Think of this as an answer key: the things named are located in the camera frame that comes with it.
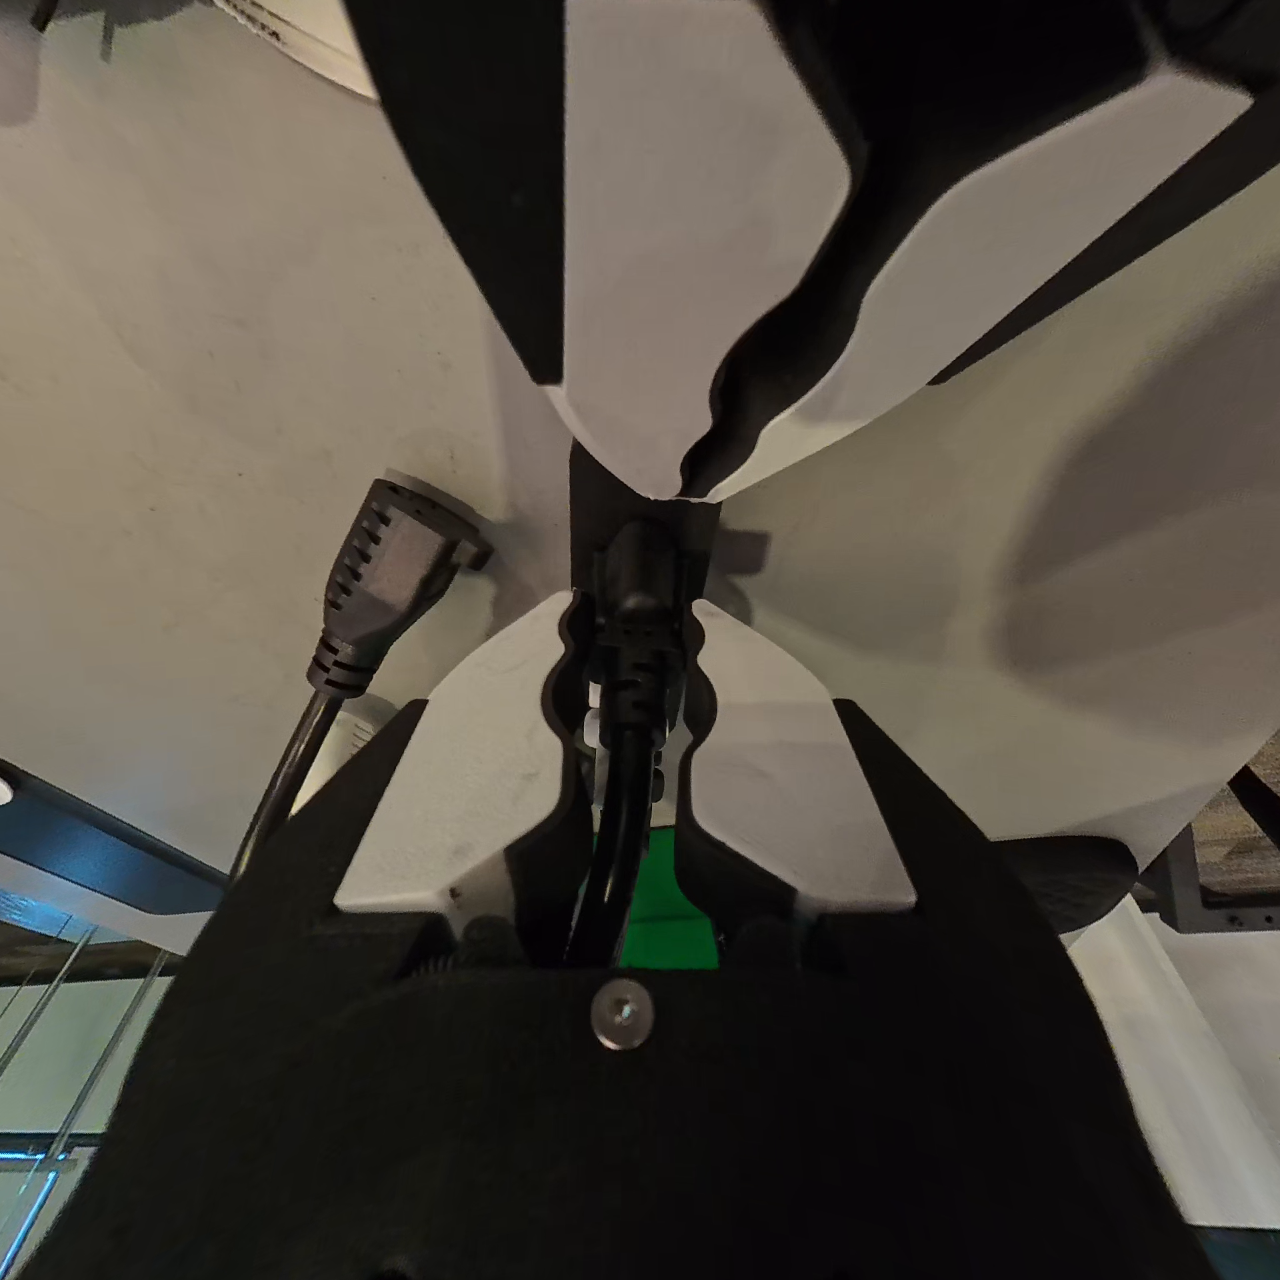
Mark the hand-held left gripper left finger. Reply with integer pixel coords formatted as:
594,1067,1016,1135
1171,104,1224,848
333,591,597,937

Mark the instruction sign on acrylic stand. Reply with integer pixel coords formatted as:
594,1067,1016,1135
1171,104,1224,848
209,0,386,102

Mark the black power plug with cable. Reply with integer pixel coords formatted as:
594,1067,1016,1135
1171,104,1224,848
565,517,705,969

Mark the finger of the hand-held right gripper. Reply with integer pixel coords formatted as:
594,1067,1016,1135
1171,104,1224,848
681,69,1254,503
546,0,864,499

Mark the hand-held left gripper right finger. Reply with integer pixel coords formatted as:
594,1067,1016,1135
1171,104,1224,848
672,598,922,947

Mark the green plastic bin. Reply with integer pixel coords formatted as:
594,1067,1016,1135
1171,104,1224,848
622,830,721,971

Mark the ribbed black plug with cable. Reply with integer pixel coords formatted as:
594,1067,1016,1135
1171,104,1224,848
228,477,494,886

